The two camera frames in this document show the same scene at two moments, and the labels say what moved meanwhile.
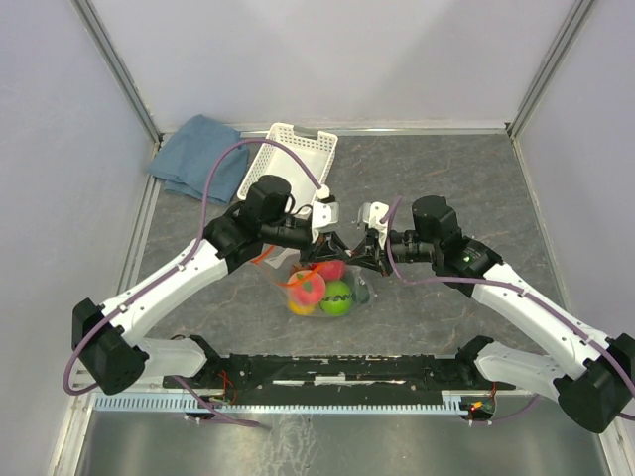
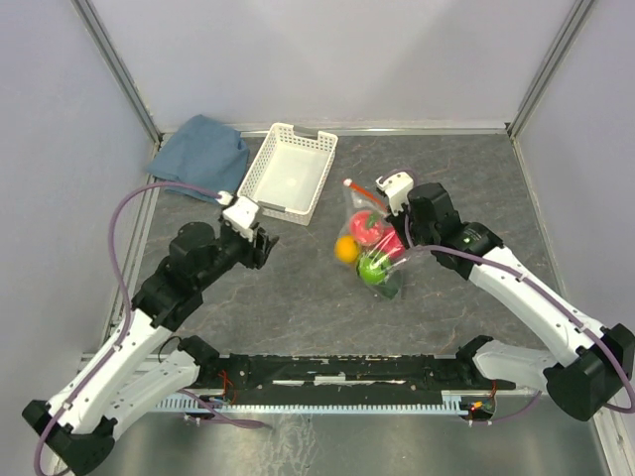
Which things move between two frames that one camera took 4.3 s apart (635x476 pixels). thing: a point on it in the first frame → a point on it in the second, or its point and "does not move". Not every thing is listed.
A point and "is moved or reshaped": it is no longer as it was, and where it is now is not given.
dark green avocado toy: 360,295 → 390,289
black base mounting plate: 343,374 does not move
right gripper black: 370,254 → 397,219
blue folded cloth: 188,161 does not move
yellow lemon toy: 301,309 is moved or reshaped
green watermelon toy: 338,298 is moved or reshaped
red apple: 331,270 is moved or reshaped
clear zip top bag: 315,289 is moved or reshaped
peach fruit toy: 310,291 is moved or reshaped
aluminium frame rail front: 84,388 does not move
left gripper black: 328,247 → 256,255
